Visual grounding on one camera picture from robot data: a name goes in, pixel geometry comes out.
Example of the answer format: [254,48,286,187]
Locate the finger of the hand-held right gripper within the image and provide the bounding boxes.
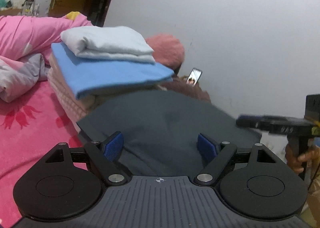
[236,115,270,131]

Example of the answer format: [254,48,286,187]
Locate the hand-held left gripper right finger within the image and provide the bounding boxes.
[194,133,282,185]

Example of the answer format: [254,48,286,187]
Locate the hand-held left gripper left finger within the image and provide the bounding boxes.
[42,131,133,185]

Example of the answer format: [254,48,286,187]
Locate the dark grey pants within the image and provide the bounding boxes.
[76,91,262,177]

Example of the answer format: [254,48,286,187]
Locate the stack of folded clothes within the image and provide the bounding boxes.
[47,26,175,121]

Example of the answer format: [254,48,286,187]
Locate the person's right hand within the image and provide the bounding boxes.
[285,143,320,174]

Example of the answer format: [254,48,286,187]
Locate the pink floral blanket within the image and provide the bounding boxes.
[0,81,87,221]

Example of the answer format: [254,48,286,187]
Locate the pink patterned quilt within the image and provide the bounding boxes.
[0,11,94,104]

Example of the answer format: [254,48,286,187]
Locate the group of small bottles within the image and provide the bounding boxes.
[21,0,41,16]

